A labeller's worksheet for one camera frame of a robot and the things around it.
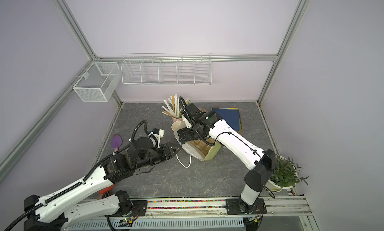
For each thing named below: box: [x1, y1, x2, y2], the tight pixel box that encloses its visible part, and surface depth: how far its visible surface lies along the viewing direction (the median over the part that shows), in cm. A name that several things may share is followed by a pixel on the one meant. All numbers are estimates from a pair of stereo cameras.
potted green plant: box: [265, 154, 309, 192], surface depth 68 cm
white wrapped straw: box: [174, 94, 178, 118], surface depth 101 cm
